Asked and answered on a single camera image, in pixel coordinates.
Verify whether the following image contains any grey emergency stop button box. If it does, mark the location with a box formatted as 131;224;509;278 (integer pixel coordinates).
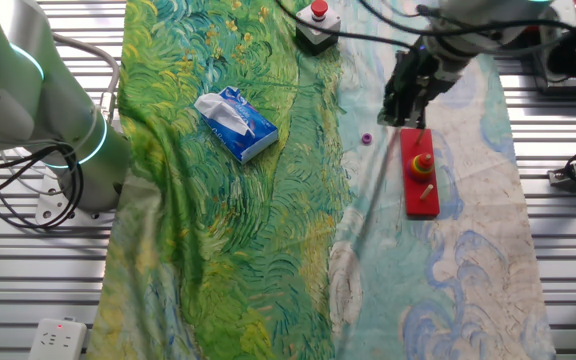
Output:
295;0;343;56

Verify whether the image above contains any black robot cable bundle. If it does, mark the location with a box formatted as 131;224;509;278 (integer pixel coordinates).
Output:
0;142;87;231

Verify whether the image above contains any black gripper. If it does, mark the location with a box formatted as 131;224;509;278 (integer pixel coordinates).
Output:
378;47;449;129

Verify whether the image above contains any grey robot hose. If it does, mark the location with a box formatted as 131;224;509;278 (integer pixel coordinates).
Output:
50;32;122;126

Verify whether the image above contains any red Hanoi base board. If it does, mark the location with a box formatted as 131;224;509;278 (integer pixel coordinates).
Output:
399;127;442;219

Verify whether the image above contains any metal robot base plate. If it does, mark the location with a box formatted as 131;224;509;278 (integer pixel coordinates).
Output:
34;169;119;226

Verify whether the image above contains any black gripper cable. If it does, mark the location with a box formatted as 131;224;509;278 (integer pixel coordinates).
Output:
275;0;414;51

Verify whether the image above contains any white power strip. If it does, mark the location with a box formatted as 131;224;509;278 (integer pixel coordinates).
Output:
27;316;88;360

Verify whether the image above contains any green painted landscape cloth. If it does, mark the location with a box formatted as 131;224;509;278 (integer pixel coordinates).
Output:
86;0;557;360

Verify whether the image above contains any rainbow Hanoi ring stack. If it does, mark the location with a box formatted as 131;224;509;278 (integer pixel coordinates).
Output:
407;162;435;183

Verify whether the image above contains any blue tissue pack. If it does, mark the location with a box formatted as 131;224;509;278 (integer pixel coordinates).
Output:
193;85;279;165

